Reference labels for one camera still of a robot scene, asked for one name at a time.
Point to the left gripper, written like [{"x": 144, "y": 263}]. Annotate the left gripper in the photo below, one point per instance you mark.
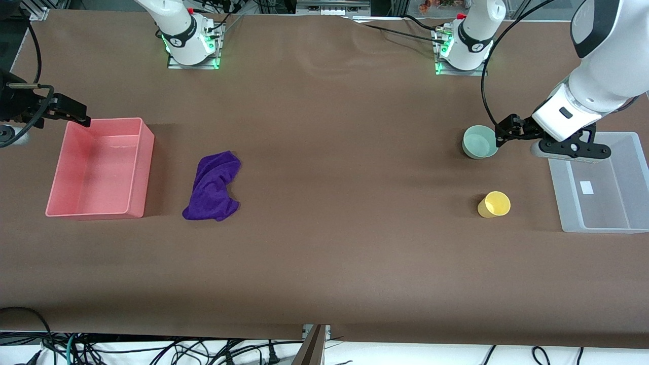
[{"x": 526, "y": 127}]

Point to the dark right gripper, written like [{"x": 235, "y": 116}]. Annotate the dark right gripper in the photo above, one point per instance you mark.
[{"x": 17, "y": 104}]

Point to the green bowl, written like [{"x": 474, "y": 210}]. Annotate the green bowl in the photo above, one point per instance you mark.
[{"x": 479, "y": 142}]

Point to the yellow cup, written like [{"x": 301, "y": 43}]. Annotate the yellow cup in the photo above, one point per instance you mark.
[{"x": 494, "y": 205}]

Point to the purple cloth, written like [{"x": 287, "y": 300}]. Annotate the purple cloth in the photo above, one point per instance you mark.
[{"x": 213, "y": 187}]

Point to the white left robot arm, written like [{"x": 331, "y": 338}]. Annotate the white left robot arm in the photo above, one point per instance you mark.
[{"x": 608, "y": 66}]

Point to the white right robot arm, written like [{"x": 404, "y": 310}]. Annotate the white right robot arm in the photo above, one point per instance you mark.
[{"x": 180, "y": 30}]

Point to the pink plastic bin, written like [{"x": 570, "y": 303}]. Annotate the pink plastic bin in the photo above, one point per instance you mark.
[{"x": 96, "y": 177}]

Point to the white label sticker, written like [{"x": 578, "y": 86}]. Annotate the white label sticker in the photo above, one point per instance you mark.
[{"x": 586, "y": 187}]

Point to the clear plastic bin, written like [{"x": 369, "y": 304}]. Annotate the clear plastic bin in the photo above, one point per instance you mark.
[{"x": 608, "y": 203}]

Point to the brown paper table cover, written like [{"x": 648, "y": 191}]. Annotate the brown paper table cover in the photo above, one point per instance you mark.
[{"x": 324, "y": 203}]

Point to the white power strip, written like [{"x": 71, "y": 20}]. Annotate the white power strip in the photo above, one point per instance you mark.
[{"x": 332, "y": 9}]

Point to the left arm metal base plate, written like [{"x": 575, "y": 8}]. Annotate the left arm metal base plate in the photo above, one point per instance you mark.
[{"x": 476, "y": 72}]

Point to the aluminium frame profile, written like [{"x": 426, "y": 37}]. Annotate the aluminium frame profile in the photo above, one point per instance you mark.
[{"x": 35, "y": 11}]

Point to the grey brown bracket beam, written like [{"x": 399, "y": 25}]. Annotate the grey brown bracket beam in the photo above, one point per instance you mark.
[{"x": 312, "y": 347}]

